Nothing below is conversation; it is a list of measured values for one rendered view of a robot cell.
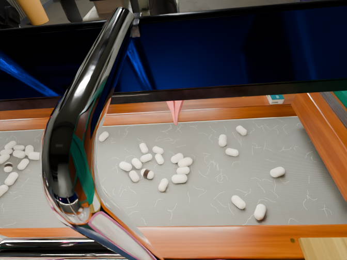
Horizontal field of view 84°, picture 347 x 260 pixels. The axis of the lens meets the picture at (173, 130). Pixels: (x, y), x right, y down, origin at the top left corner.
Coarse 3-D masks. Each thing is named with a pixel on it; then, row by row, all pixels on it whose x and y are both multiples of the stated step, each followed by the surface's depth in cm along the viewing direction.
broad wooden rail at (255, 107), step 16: (256, 96) 60; (288, 96) 59; (0, 112) 66; (16, 112) 66; (32, 112) 65; (48, 112) 64; (112, 112) 62; (128, 112) 61; (144, 112) 60; (160, 112) 60; (192, 112) 59; (208, 112) 59; (224, 112) 59; (240, 112) 58; (256, 112) 58; (272, 112) 58; (288, 112) 57; (0, 128) 64; (16, 128) 64; (32, 128) 63
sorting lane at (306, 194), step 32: (128, 128) 60; (160, 128) 59; (192, 128) 58; (224, 128) 57; (256, 128) 55; (288, 128) 55; (32, 160) 55; (128, 160) 52; (224, 160) 50; (256, 160) 49; (288, 160) 48; (320, 160) 47; (32, 192) 48; (128, 192) 46; (160, 192) 46; (192, 192) 45; (224, 192) 44; (256, 192) 44; (288, 192) 43; (320, 192) 42; (0, 224) 44; (32, 224) 43; (64, 224) 43; (160, 224) 41; (192, 224) 40; (224, 224) 40; (256, 224) 39; (288, 224) 39
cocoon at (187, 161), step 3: (180, 159) 49; (183, 159) 48; (186, 159) 48; (189, 159) 48; (180, 162) 48; (183, 162) 48; (186, 162) 48; (189, 162) 48; (180, 165) 48; (183, 165) 48; (186, 165) 48; (189, 165) 49
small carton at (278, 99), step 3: (267, 96) 59; (270, 96) 57; (273, 96) 57; (276, 96) 57; (279, 96) 57; (282, 96) 57; (270, 99) 58; (273, 99) 56; (276, 99) 56; (279, 99) 56; (282, 99) 56; (270, 102) 58; (273, 102) 57; (276, 102) 57; (279, 102) 57; (282, 102) 57
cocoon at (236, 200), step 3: (231, 198) 42; (234, 198) 42; (237, 198) 41; (240, 198) 42; (234, 201) 41; (237, 201) 41; (240, 201) 41; (243, 201) 41; (237, 204) 41; (240, 204) 41; (243, 204) 41; (240, 207) 41; (243, 207) 41
